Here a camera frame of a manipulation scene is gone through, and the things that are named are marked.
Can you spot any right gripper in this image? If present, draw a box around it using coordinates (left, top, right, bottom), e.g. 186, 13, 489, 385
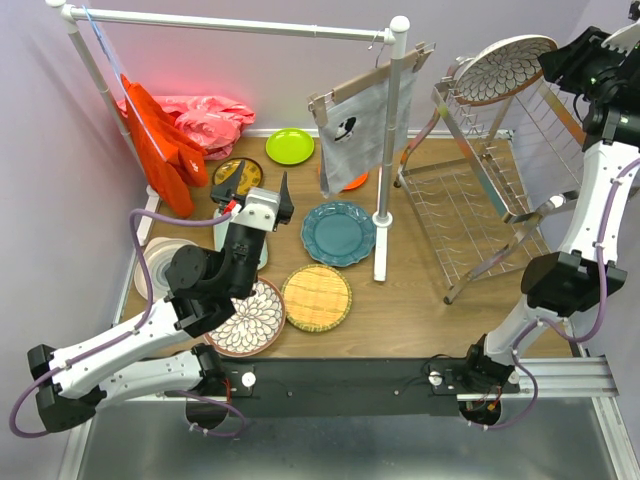
537, 25, 630, 103

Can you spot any large floral ceramic plate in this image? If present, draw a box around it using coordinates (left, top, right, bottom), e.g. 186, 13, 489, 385
453, 35, 558, 106

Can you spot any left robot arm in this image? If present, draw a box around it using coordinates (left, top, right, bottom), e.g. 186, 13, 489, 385
25, 171, 294, 434

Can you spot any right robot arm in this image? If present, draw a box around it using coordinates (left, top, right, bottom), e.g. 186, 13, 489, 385
453, 23, 639, 393

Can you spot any metal dish rack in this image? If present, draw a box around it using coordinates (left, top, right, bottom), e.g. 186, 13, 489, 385
394, 57, 585, 305

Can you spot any dark yellow patterned plate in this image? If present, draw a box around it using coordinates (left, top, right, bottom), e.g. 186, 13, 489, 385
212, 157, 264, 195

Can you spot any light blue divided tray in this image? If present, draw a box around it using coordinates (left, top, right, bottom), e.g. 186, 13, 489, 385
212, 210, 269, 270

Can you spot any lime green plate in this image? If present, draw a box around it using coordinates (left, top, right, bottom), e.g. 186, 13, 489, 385
265, 128, 315, 166

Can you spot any pink plastic bag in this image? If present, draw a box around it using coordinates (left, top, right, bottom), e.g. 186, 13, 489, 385
115, 94, 257, 162

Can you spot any teal scalloped plate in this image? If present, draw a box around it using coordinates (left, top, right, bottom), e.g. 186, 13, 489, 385
301, 201, 376, 268

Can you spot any orange garment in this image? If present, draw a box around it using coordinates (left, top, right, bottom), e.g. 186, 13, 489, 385
123, 75, 208, 218

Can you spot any orange plastic plate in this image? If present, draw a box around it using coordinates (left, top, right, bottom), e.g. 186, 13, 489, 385
317, 165, 369, 192

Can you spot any grey panda towel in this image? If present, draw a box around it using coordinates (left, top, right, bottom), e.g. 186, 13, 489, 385
319, 80, 389, 198

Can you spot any white striped plate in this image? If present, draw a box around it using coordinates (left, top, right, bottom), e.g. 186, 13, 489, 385
143, 237, 195, 303

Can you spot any beige clip hanger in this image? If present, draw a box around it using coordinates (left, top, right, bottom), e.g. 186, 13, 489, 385
308, 42, 436, 127

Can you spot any woven bamboo plate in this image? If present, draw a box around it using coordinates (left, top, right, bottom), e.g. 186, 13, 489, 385
281, 264, 353, 333

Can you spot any brown rim floral plate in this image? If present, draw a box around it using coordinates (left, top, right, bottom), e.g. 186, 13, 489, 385
204, 278, 286, 358

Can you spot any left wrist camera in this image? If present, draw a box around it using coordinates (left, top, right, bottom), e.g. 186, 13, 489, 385
230, 187, 281, 232

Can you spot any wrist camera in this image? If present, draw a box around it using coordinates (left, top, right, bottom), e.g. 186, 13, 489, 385
601, 20, 640, 54
230, 187, 281, 232

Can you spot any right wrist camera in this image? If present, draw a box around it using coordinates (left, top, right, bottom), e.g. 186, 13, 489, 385
601, 20, 640, 54

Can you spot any blue wire hanger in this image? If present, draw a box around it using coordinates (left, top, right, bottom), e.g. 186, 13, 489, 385
82, 6, 167, 162

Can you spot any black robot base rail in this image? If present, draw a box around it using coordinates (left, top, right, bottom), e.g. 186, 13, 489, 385
164, 357, 536, 419

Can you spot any white clothes rack frame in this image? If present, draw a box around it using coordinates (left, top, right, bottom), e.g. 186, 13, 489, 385
46, 1, 410, 282

